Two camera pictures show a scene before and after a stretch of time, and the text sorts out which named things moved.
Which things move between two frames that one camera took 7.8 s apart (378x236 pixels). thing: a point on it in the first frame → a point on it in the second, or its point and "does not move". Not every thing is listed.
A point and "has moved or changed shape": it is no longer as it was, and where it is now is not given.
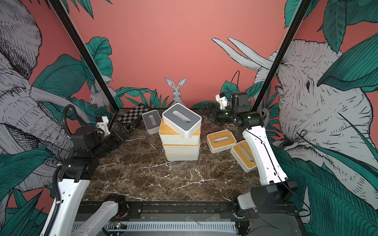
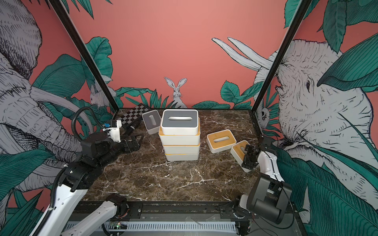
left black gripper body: x=114 y=140 → x=124 y=147
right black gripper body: x=225 y=117 → x=250 y=159
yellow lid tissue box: x=191 y=156 does not move
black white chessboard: x=134 y=113 does not move
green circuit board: x=118 y=225 does not move
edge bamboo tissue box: x=242 y=153 does not move
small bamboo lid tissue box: x=219 y=140 does not move
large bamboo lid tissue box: x=183 y=148 does not move
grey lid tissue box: x=183 y=121 has moved or changed shape
